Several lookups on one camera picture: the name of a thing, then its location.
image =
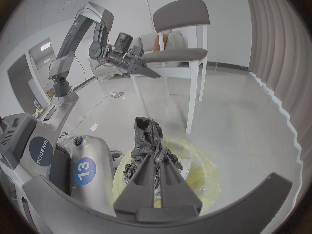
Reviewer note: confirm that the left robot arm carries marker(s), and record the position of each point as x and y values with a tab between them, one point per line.
70	36

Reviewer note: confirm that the white chair with grey seat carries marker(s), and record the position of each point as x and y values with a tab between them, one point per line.
181	13

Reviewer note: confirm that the yellow clear plastic bag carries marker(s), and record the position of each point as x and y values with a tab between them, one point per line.
195	160

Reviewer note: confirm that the orange cushion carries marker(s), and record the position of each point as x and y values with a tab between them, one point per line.
156	43

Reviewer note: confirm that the pale grey curtain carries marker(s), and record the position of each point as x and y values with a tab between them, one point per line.
275	45

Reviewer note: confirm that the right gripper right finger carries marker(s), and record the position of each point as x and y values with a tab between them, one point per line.
176	191

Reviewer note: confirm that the white trash bin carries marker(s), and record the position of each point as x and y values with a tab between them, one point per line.
212	191

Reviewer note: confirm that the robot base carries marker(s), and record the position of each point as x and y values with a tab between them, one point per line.
90	155

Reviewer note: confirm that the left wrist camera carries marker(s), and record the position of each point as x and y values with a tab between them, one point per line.
138	51

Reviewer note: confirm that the black plastic bag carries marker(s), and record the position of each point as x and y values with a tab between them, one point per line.
146	135

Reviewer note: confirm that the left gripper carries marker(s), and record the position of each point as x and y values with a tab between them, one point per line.
128	64

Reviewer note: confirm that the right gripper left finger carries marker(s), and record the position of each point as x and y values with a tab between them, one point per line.
137	191

